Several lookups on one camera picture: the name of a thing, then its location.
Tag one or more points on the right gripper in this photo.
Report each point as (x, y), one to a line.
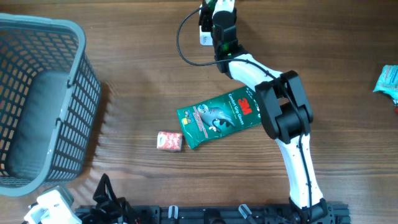
(205, 15)

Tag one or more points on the red white patterned box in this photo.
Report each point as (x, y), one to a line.
(169, 141)

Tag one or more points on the green 3M gloves package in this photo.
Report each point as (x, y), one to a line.
(220, 116)

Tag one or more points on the white teal pouch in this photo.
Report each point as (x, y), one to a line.
(387, 82)

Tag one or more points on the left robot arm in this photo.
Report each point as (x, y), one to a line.
(111, 208)

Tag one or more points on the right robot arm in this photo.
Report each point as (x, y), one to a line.
(284, 109)

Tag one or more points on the white barcode scanner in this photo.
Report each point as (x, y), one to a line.
(205, 37)

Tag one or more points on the grey plastic shopping basket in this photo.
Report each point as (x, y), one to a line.
(49, 98)

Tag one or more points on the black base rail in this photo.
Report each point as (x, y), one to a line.
(276, 213)

